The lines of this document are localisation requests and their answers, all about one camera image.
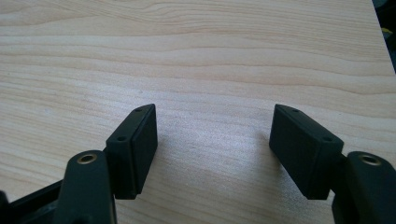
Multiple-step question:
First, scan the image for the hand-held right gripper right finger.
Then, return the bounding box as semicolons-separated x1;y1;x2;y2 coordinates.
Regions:
268;104;346;201

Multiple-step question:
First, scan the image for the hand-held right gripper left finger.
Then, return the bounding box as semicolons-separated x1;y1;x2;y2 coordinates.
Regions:
105;103;159;201

